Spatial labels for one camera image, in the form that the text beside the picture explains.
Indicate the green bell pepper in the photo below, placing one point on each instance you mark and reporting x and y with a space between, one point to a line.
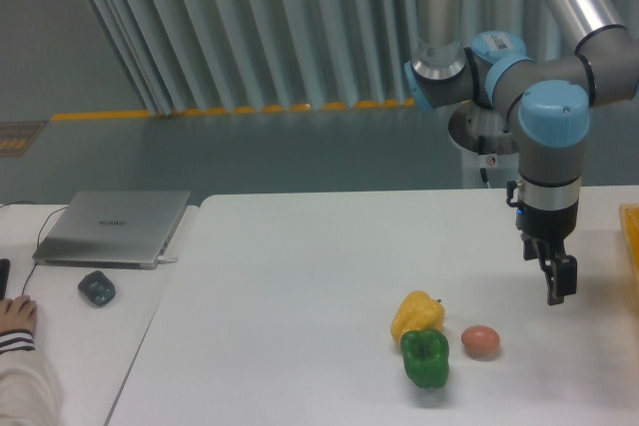
425 355

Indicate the brown egg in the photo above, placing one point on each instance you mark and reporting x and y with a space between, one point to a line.
480 341

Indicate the black phone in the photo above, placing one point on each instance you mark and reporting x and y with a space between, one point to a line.
5 265

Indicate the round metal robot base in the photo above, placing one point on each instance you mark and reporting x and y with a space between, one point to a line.
480 131

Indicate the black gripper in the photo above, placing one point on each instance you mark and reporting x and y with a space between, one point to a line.
560 269

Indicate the yellow bell pepper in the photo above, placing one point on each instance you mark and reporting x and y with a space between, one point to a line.
417 312

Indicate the white vertical blinds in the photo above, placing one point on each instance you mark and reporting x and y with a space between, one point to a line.
263 55

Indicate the cream sleeved forearm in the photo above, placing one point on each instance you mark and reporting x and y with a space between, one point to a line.
29 389

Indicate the person's hand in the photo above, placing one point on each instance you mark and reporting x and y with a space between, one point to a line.
19 315

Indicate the dark grey computer mouse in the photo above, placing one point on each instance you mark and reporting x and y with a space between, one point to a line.
97 288

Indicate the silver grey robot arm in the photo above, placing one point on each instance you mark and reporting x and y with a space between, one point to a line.
545 107

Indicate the silver closed laptop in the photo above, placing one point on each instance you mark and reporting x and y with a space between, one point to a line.
121 229

